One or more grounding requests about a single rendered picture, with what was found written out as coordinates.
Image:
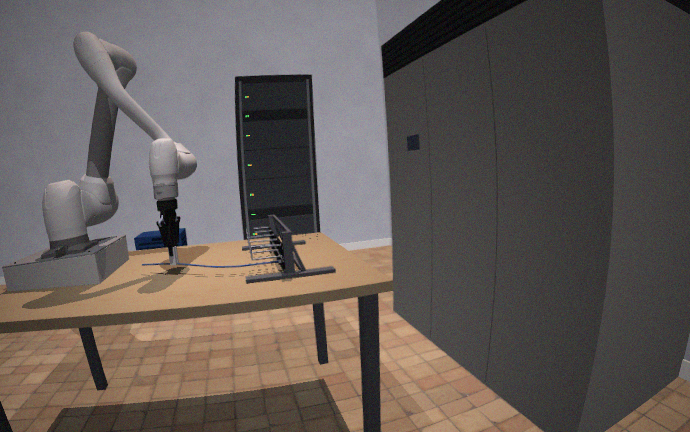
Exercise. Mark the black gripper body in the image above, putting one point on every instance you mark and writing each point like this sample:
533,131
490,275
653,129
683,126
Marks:
164,207

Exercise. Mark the dark grey rack with cable rings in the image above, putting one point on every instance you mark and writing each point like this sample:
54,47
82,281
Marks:
286,249

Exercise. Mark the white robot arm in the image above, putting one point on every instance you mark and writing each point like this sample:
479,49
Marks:
67,211

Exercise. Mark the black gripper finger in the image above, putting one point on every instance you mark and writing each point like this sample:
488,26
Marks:
175,232
167,238

